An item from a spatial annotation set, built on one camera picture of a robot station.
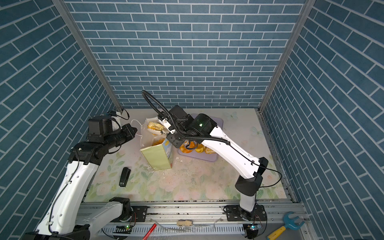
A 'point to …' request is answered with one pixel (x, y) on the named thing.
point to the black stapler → (124, 176)
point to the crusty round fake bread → (151, 125)
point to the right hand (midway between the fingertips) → (171, 133)
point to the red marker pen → (150, 232)
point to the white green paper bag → (160, 156)
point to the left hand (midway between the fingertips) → (138, 128)
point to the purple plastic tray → (209, 157)
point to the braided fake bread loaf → (158, 141)
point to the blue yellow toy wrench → (294, 224)
